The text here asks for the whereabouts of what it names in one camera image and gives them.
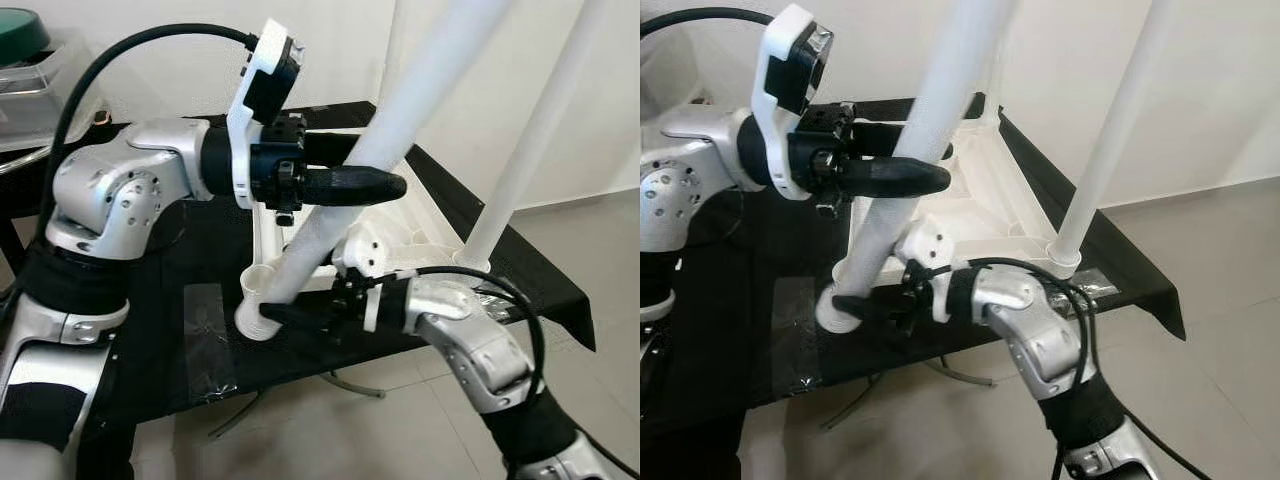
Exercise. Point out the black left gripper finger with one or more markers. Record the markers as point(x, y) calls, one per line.
point(895, 177)
point(355, 186)
point(330, 148)
point(875, 140)

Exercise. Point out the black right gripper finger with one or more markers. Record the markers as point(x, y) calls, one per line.
point(870, 308)
point(300, 316)

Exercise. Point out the white plastic children table top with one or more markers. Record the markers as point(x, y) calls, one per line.
point(420, 225)
point(1000, 215)

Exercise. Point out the clear plastic wrapper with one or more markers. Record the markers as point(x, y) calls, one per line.
point(797, 335)
point(210, 340)

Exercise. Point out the metal table leg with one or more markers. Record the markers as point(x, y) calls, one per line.
point(960, 375)
point(355, 388)

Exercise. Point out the black tablecloth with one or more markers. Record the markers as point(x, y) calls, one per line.
point(740, 260)
point(170, 260)

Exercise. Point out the clear tape patch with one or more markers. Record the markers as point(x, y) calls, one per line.
point(1090, 285)
point(495, 305)

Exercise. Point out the clear plastic container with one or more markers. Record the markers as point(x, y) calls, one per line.
point(40, 100)

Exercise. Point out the black wok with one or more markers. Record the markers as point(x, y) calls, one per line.
point(25, 158)

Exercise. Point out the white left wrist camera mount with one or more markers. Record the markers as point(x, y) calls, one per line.
point(262, 80)
point(790, 70)

